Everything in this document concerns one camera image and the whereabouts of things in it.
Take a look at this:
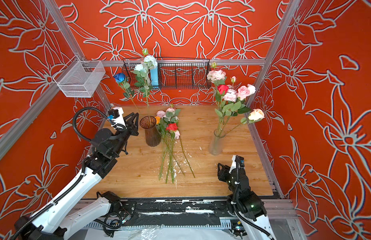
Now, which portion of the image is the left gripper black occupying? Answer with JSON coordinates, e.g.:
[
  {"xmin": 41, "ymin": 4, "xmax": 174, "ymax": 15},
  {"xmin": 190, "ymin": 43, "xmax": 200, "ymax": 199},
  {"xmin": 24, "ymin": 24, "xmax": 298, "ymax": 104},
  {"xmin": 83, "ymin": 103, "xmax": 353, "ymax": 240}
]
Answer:
[{"xmin": 112, "ymin": 112, "xmax": 139, "ymax": 157}]

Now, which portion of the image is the clear ribbed glass vase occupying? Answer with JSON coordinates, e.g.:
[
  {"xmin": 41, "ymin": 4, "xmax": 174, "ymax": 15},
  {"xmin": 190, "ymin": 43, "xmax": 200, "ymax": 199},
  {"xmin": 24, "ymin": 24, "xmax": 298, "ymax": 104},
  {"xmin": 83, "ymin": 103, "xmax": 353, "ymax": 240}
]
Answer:
[{"xmin": 209, "ymin": 129, "xmax": 226, "ymax": 156}]

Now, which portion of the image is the red rose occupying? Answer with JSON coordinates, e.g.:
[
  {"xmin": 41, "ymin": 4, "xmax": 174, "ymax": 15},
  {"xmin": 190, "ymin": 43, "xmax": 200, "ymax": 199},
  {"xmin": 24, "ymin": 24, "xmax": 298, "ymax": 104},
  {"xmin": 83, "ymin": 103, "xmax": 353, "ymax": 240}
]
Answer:
[{"xmin": 166, "ymin": 123, "xmax": 178, "ymax": 183}]

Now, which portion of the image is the blue rose stem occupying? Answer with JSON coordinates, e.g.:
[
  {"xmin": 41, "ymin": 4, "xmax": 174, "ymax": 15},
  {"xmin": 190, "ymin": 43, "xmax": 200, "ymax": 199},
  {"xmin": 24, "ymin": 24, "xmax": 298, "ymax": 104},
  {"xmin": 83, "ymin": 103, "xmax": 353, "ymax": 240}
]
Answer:
[{"xmin": 113, "ymin": 73, "xmax": 141, "ymax": 114}]

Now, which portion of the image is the pale blue peony stem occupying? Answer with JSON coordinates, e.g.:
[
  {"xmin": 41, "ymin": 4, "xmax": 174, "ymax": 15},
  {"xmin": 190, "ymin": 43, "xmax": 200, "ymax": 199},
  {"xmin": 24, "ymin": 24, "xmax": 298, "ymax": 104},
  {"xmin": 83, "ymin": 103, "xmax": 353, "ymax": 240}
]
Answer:
[{"xmin": 132, "ymin": 48, "xmax": 158, "ymax": 116}]

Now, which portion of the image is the peach rose stem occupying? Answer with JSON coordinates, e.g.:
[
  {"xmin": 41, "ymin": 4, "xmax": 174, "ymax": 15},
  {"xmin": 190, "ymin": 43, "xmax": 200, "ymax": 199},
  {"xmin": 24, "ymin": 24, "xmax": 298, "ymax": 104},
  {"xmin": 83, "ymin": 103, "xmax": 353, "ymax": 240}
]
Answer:
[{"xmin": 227, "ymin": 109, "xmax": 265, "ymax": 133}]

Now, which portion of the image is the white rose stem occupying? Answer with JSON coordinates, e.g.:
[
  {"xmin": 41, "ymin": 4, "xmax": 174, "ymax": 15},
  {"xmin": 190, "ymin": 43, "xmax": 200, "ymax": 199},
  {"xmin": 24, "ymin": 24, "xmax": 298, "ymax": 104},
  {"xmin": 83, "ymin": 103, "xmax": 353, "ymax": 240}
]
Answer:
[{"xmin": 232, "ymin": 85, "xmax": 256, "ymax": 117}]

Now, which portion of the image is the pink rose stem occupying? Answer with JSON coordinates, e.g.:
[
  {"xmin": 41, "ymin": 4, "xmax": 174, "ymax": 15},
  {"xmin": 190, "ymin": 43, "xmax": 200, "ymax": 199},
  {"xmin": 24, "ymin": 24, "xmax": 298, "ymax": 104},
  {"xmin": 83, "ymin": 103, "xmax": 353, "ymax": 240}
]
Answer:
[{"xmin": 215, "ymin": 85, "xmax": 251, "ymax": 137}]

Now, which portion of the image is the red rose stem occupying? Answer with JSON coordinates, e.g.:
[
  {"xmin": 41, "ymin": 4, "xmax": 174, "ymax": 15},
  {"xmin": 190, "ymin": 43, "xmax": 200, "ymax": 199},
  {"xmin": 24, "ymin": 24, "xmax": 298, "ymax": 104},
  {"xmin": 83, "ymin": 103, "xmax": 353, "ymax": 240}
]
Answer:
[{"xmin": 215, "ymin": 84, "xmax": 229, "ymax": 131}]

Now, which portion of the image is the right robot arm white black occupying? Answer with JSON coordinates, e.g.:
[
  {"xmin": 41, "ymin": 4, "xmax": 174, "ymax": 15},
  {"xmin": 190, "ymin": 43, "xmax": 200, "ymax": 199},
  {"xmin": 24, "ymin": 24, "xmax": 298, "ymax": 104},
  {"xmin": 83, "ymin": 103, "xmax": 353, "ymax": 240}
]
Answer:
[{"xmin": 217, "ymin": 162, "xmax": 276, "ymax": 240}]

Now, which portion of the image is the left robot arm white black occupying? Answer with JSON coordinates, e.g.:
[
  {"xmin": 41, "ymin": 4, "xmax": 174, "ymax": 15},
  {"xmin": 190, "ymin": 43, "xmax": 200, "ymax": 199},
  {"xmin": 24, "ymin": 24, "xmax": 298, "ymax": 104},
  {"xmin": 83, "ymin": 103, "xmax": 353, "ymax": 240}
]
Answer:
[{"xmin": 12, "ymin": 107, "xmax": 139, "ymax": 240}]

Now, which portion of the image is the brown glass vase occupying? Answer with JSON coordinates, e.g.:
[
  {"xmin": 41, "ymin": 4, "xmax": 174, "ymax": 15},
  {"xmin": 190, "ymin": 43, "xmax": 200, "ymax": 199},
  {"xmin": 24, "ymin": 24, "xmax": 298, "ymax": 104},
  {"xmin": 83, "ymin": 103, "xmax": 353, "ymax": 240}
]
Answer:
[{"xmin": 140, "ymin": 116, "xmax": 161, "ymax": 147}]

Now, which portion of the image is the pile of artificial flowers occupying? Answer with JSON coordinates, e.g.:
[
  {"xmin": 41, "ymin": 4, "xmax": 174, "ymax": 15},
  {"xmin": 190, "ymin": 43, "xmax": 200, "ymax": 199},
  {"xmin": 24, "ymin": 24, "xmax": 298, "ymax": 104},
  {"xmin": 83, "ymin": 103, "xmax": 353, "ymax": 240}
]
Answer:
[{"xmin": 154, "ymin": 103, "xmax": 196, "ymax": 188}]

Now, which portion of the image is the blue card in basket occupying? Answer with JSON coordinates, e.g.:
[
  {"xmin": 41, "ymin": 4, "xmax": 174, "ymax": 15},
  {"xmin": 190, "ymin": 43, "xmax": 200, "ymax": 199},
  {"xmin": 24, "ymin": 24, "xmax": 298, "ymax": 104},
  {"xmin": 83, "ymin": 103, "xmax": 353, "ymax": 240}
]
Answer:
[{"xmin": 150, "ymin": 68, "xmax": 159, "ymax": 89}]

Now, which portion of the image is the aluminium back crossbar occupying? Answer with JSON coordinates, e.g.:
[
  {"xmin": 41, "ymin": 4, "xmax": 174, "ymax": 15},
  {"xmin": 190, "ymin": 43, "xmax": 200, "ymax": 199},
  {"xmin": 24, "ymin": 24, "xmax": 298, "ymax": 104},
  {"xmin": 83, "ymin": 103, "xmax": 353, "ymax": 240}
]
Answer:
[{"xmin": 81, "ymin": 59, "xmax": 265, "ymax": 67}]

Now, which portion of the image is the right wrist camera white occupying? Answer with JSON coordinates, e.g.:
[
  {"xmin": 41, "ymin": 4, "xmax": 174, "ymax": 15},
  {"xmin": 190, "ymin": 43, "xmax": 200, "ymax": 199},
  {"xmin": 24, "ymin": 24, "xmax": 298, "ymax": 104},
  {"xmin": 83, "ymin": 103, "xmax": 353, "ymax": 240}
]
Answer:
[{"xmin": 229, "ymin": 155, "xmax": 244, "ymax": 174}]

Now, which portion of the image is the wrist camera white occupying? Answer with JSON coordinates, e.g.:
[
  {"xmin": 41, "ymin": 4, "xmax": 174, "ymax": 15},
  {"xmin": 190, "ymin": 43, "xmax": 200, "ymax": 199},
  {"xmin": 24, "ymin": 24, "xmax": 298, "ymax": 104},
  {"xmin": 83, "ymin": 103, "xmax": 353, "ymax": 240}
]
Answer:
[
  {"xmin": 107, "ymin": 107, "xmax": 125, "ymax": 132},
  {"xmin": 229, "ymin": 155, "xmax": 244, "ymax": 174}
]

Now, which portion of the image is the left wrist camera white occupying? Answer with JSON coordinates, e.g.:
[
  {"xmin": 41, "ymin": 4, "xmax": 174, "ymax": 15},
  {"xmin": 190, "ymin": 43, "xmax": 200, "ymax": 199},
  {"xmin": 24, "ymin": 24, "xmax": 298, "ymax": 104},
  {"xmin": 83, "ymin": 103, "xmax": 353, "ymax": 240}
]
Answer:
[{"xmin": 107, "ymin": 107, "xmax": 125, "ymax": 132}]

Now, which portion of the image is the aluminium frame post left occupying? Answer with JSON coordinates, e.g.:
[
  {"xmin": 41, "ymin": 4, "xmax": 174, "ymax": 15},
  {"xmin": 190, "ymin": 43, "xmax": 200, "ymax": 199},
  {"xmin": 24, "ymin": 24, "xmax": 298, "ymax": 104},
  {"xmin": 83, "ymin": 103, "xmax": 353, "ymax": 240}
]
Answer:
[{"xmin": 42, "ymin": 0, "xmax": 112, "ymax": 112}]

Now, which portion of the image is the aluminium frame post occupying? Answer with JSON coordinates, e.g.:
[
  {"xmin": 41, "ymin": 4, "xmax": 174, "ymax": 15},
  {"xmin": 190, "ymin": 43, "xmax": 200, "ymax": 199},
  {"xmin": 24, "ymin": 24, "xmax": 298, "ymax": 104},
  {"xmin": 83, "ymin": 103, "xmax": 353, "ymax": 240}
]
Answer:
[
  {"xmin": 244, "ymin": 0, "xmax": 300, "ymax": 109},
  {"xmin": 42, "ymin": 0, "xmax": 112, "ymax": 112}
]

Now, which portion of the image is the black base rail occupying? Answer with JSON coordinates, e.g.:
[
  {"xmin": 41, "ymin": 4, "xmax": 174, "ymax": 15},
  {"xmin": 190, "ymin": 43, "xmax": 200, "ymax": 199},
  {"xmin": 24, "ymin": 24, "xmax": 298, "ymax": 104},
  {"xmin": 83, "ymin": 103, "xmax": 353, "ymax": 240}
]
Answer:
[{"xmin": 108, "ymin": 197, "xmax": 244, "ymax": 232}]

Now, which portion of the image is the aluminium frame post right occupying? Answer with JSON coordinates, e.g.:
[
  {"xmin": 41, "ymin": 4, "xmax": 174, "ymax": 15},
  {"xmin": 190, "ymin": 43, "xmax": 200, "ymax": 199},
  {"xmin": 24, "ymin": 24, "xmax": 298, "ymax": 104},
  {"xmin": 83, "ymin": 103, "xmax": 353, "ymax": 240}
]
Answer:
[{"xmin": 244, "ymin": 0, "xmax": 300, "ymax": 109}]

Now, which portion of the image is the black wire basket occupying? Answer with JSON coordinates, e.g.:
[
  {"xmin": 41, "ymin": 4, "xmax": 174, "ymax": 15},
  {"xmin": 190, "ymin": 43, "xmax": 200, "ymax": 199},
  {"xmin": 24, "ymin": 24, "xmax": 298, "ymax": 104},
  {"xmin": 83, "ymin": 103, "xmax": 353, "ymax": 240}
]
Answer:
[{"xmin": 121, "ymin": 56, "xmax": 212, "ymax": 90}]

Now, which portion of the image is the clear acrylic wall box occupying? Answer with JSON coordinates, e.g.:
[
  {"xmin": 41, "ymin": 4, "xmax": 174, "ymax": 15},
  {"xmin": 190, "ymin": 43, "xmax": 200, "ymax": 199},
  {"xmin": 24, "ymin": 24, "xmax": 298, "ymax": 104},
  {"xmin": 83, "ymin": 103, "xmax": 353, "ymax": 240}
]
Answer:
[{"xmin": 52, "ymin": 55, "xmax": 105, "ymax": 98}]

